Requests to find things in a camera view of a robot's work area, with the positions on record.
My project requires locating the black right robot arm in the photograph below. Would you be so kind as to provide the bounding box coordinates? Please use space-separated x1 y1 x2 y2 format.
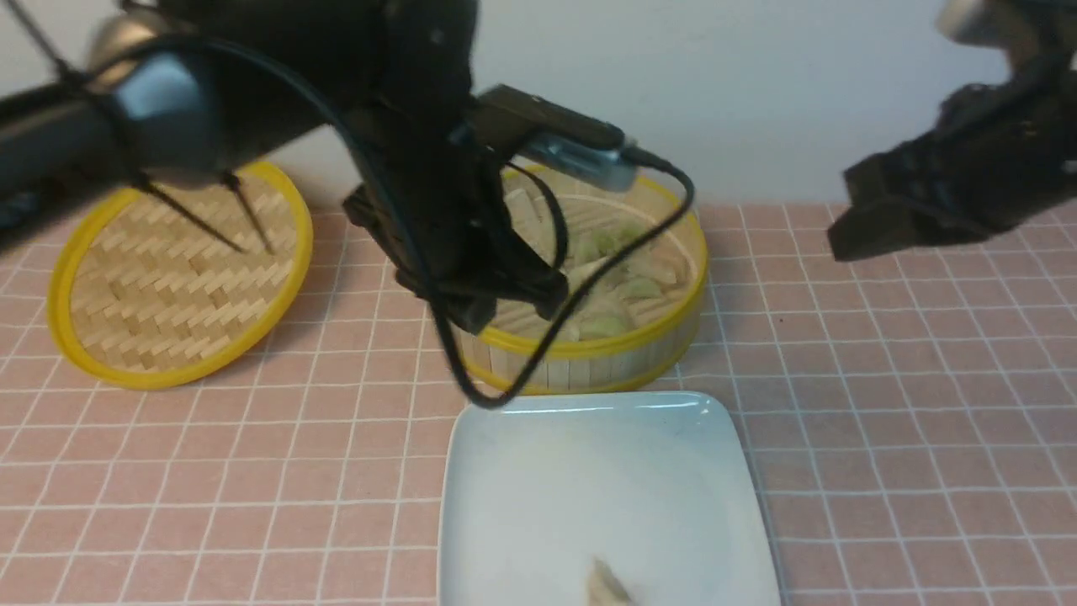
348 1 1074 333

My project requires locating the white steamer liner paper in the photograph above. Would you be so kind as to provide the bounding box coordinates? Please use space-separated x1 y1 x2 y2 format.
507 179 697 343

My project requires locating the yellow rimmed bamboo steamer basket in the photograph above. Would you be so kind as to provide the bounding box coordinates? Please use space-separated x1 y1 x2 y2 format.
454 165 710 395

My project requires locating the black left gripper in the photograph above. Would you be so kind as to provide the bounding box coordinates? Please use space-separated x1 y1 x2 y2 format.
346 1 569 335

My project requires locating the pink checked tablecloth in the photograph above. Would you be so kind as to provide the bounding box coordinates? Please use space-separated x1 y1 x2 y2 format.
1 205 1076 605

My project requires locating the black camera cable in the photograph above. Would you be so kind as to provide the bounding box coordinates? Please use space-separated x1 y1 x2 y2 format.
84 34 696 412

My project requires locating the white square plate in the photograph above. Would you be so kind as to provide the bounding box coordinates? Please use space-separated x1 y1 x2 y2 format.
438 391 783 605

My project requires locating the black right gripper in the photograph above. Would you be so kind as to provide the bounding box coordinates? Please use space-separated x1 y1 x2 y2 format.
841 51 1074 237

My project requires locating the pale dumpling far right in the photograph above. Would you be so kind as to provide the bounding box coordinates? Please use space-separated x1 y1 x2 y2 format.
628 250 690 287

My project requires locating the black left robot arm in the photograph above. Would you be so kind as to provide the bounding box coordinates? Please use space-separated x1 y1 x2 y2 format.
3 1 569 332

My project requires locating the yellow rimmed bamboo steamer lid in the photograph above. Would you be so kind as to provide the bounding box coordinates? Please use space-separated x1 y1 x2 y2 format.
46 163 313 391

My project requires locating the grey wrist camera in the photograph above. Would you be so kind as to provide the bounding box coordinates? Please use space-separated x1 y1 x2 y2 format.
470 84 638 193

